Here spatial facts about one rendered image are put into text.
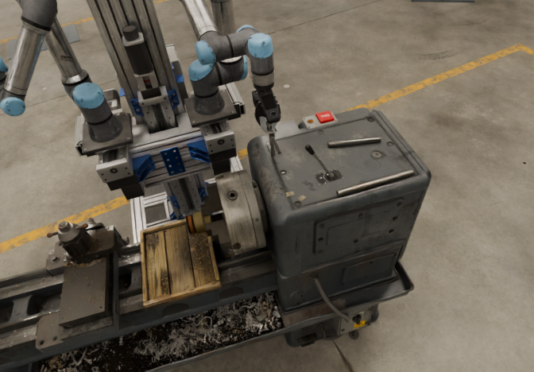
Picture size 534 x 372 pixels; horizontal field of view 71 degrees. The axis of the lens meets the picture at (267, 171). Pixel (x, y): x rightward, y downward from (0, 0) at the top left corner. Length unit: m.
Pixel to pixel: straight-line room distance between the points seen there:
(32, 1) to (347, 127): 1.23
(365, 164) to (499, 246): 1.71
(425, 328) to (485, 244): 0.77
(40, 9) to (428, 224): 2.53
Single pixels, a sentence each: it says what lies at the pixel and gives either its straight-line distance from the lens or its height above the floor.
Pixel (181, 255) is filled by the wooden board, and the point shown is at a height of 0.89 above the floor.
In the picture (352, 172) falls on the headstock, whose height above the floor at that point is 1.26.
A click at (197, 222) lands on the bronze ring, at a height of 1.11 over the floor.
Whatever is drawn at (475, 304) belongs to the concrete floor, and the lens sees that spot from 2.67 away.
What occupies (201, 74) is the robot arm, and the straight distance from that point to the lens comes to 1.71.
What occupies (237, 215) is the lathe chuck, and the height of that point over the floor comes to 1.20.
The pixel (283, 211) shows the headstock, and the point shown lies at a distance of 1.25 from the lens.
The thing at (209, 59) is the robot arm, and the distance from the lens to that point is 1.26.
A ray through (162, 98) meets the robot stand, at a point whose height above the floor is 1.24.
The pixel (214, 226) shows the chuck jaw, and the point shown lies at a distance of 1.43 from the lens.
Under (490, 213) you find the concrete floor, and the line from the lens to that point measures 3.11.
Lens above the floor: 2.24
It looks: 46 degrees down
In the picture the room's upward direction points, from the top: 6 degrees counter-clockwise
